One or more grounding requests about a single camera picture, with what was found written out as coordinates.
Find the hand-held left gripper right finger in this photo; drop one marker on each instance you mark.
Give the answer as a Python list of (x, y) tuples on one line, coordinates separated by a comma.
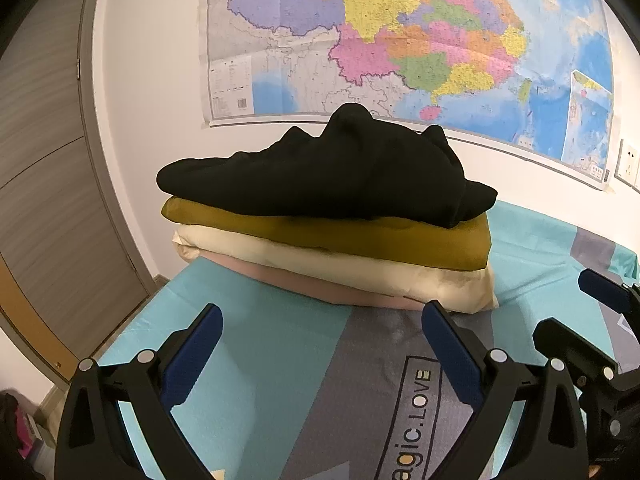
[(452, 355)]

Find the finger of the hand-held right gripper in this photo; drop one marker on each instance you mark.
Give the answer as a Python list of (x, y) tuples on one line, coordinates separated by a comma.
[(600, 287), (560, 337)]

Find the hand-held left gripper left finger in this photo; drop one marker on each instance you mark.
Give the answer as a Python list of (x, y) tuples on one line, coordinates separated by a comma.
[(192, 360)]

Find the black garment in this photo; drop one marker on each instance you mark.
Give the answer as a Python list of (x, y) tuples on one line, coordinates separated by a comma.
[(325, 175)]

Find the teal and grey bed sheet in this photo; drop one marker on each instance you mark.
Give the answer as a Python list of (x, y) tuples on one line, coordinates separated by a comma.
[(300, 360)]

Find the pink garment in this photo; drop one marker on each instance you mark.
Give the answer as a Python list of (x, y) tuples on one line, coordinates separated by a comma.
[(300, 282)]

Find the cream garment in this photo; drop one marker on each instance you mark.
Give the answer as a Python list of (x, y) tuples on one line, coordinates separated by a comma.
[(350, 270)]

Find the olive garment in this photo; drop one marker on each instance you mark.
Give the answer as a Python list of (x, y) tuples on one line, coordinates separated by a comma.
[(350, 237)]

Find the pink and black bag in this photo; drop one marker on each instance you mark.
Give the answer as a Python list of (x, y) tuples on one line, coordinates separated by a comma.
[(20, 430)]

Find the grey wooden door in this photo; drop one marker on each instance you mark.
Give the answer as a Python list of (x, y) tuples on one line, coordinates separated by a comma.
[(50, 185)]

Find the white wall socket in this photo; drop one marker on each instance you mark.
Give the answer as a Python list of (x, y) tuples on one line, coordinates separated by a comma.
[(627, 162)]

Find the colourful wall map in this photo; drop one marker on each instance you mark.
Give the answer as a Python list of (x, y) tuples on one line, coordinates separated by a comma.
[(400, 35)]

